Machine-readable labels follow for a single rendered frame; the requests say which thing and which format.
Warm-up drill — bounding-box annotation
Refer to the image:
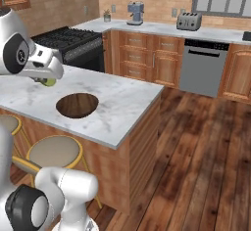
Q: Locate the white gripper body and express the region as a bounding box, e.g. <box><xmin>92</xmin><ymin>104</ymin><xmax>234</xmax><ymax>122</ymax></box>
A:
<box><xmin>23</xmin><ymin>56</ymin><xmax>65</xmax><ymax>81</ymax></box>

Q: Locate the yellow-green lemon wedge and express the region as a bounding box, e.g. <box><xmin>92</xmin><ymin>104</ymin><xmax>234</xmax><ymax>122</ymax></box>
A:
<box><xmin>39</xmin><ymin>77</ymin><xmax>57</xmax><ymax>88</ymax></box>

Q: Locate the dark wooden bowl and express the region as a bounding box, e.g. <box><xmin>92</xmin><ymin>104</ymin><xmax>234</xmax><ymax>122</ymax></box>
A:
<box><xmin>55</xmin><ymin>92</ymin><xmax>100</xmax><ymax>119</ymax></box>

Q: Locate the wooden base cabinet run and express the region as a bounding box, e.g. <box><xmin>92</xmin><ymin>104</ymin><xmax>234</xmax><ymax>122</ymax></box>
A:
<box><xmin>102</xmin><ymin>28</ymin><xmax>186</xmax><ymax>90</ymax></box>

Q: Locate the black gas range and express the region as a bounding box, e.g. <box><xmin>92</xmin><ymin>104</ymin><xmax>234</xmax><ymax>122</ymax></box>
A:
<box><xmin>30</xmin><ymin>25</ymin><xmax>106</xmax><ymax>73</ymax></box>

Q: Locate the small potted plant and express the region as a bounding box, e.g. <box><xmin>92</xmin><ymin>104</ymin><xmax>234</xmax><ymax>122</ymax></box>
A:
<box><xmin>102</xmin><ymin>8</ymin><xmax>113</xmax><ymax>23</ymax></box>

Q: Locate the blue coffee machine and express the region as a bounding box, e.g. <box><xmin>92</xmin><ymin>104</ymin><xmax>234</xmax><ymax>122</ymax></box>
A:
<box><xmin>125</xmin><ymin>1</ymin><xmax>146</xmax><ymax>26</ymax></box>

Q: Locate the silver toaster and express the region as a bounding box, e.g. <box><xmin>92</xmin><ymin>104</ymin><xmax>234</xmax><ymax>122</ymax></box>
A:
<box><xmin>176</xmin><ymin>11</ymin><xmax>203</xmax><ymax>32</ymax></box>

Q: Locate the stainless steel dishwasher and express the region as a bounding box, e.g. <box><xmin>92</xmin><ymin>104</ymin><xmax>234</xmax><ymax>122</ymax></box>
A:
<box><xmin>178</xmin><ymin>37</ymin><xmax>230</xmax><ymax>99</ymax></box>

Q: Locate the black flat object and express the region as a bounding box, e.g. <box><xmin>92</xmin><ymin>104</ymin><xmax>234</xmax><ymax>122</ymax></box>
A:
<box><xmin>241</xmin><ymin>30</ymin><xmax>251</xmax><ymax>43</ymax></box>

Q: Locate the beige stool with yellow frame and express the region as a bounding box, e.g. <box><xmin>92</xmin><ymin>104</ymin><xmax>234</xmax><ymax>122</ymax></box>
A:
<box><xmin>0</xmin><ymin>114</ymin><xmax>32</xmax><ymax>160</ymax></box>
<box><xmin>25</xmin><ymin>134</ymin><xmax>103</xmax><ymax>210</ymax></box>

